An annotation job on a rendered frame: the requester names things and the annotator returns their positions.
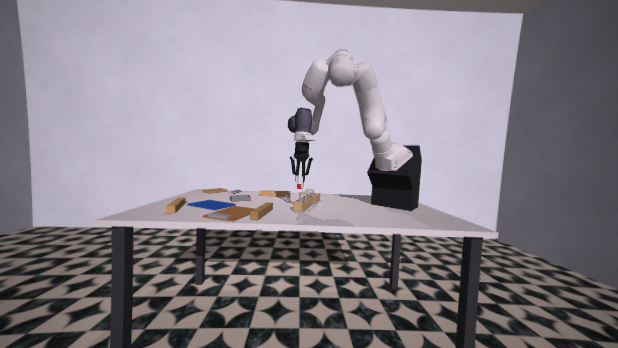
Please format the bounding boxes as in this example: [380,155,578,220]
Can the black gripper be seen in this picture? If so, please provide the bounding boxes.
[290,142,313,188]

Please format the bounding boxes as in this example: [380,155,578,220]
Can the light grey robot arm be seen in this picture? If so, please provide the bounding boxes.
[288,49,413,171]

